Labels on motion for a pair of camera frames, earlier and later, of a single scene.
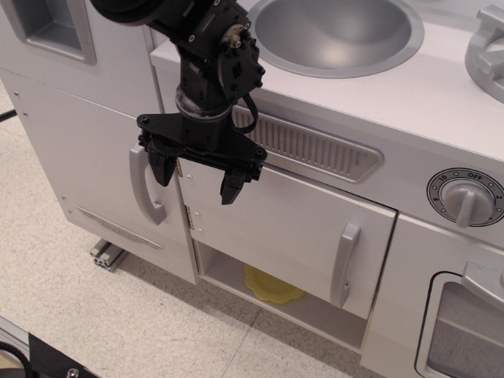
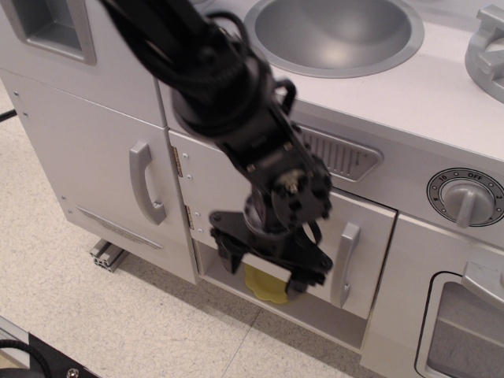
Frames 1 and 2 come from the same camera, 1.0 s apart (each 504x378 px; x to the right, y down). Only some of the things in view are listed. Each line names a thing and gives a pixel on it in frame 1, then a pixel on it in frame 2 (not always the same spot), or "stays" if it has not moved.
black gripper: [219, 142] -> [236, 235]
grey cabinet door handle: [339, 287] stays
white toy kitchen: [376, 216] stays
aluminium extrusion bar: [107, 254] stays
